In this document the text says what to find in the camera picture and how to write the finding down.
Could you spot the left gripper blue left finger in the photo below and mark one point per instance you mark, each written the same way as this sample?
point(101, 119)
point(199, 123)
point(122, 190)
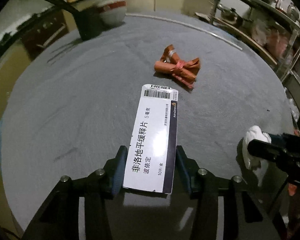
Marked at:
point(115, 170)

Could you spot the white medicine box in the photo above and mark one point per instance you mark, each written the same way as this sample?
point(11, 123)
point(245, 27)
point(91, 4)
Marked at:
point(151, 155)

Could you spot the crumpled orange wrapper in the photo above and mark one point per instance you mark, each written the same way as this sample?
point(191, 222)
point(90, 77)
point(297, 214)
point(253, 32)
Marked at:
point(183, 71)

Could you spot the steel pot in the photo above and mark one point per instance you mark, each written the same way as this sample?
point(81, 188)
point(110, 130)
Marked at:
point(230, 16)

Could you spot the black chopstick holder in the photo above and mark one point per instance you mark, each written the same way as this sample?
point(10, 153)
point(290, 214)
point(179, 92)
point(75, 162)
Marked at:
point(88, 21)

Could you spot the white red bowl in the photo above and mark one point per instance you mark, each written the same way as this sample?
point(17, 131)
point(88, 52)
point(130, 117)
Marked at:
point(112, 12)

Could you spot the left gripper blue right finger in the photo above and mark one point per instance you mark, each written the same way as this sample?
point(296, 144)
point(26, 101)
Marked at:
point(188, 171)

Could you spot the long white stick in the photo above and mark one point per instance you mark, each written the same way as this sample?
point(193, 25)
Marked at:
point(168, 20)

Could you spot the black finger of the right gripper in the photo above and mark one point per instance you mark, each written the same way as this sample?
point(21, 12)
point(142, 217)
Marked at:
point(284, 151)

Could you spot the metal shelf rack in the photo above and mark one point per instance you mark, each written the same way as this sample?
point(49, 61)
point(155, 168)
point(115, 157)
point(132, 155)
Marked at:
point(272, 30)

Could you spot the white tissue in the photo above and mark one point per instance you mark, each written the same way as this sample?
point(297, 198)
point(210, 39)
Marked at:
point(253, 152)

